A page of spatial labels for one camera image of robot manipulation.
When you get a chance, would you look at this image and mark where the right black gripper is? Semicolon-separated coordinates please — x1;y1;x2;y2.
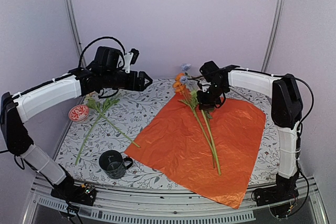
196;83;226;110

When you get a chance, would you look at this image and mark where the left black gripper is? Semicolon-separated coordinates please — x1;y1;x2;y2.
103;70;153;91

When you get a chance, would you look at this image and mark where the orange fake flower stem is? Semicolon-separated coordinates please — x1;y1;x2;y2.
173;73;218;168

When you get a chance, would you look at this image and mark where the blue fake flower stem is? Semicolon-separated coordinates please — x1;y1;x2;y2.
181;63;222;175

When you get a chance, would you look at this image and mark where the orange wrapping paper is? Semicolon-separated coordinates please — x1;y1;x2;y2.
125;94;266;209

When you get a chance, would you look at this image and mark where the cream rose fake stem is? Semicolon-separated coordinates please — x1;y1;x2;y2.
75;91;119;165

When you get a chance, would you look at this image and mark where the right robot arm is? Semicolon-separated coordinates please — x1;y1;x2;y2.
197;61;303;179

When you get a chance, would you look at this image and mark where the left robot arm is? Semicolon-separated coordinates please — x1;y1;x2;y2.
1;68;153;200

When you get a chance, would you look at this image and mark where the green leafy fake stem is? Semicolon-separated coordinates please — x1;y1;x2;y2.
86;97;140;148

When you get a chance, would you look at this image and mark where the floral patterned tablecloth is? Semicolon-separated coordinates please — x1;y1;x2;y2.
56;79;280;191

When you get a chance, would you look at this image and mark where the red white patterned bowl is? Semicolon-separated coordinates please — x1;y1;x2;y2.
68;104;89;122

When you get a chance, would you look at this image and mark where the black mug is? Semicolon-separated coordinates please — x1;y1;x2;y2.
99;150;133;179

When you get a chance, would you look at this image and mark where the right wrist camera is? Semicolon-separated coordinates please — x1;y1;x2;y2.
199;61;223;84

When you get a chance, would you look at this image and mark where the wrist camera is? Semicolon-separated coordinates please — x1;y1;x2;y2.
91;46;140;74
199;61;223;84

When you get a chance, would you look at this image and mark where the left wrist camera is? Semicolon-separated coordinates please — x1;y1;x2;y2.
91;46;140;74

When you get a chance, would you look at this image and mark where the black camera cable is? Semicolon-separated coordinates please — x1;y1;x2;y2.
78;36;127;69

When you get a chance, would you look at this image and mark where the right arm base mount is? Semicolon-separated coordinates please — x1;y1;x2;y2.
251;178;310;220

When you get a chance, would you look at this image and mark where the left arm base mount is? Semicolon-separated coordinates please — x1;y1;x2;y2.
51;177;97;206

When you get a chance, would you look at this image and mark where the left metal frame post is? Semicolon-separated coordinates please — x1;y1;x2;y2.
64;0;82;58

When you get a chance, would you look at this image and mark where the metal frame post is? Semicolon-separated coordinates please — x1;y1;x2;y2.
261;0;285;72
64;0;82;58

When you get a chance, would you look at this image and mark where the front aluminium rail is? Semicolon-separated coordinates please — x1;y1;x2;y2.
23;176;332;223

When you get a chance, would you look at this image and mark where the right metal frame post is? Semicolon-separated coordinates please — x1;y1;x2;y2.
261;0;285;72

